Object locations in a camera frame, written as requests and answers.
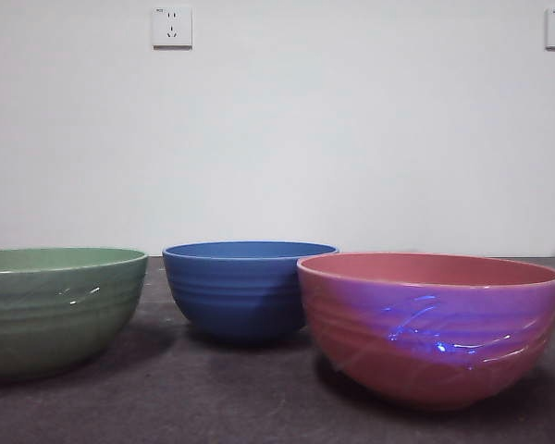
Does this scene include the green ribbed bowl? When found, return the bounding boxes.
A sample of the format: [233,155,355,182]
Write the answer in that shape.
[0,246,150,382]

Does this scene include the red ribbed bowl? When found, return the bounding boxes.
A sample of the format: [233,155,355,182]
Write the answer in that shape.
[296,251,555,413]

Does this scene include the blue ribbed bowl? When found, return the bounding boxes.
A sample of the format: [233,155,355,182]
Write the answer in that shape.
[161,240,341,346]

